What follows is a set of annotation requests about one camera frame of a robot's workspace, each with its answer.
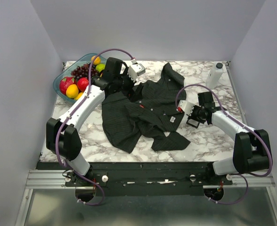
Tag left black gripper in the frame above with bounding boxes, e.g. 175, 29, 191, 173
113, 67, 144, 102

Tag black pinstriped shirt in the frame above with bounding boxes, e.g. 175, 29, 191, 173
102, 63, 190, 153

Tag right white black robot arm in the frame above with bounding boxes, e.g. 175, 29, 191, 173
187, 92, 272, 185

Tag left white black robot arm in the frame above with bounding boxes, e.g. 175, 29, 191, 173
46, 57, 146, 186

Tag white bottle black cap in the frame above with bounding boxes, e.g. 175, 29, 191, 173
206, 62, 223, 89

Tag green lime fruit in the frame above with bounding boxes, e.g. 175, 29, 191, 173
96, 64, 105, 72

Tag small orange fruit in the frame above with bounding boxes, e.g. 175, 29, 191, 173
91, 56, 101, 65

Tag red apple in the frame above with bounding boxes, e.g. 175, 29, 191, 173
77, 78, 89, 92

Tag yellow mango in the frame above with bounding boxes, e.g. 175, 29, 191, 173
74, 92, 83, 100

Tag dark red grape bunch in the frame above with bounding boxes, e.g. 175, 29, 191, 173
71, 63, 99, 80

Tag orange yellow round fruit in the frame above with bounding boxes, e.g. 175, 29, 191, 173
65, 84, 79, 99

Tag pink dragon fruit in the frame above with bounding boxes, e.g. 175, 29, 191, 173
59, 76, 76, 95

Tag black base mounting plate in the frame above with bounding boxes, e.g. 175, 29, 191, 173
36, 161, 263, 197

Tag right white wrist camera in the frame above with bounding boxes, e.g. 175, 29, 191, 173
177, 100, 195, 116

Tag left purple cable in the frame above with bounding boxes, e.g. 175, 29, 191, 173
55, 48, 136, 206

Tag aluminium rail frame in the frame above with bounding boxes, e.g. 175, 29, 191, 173
16, 169, 277, 226

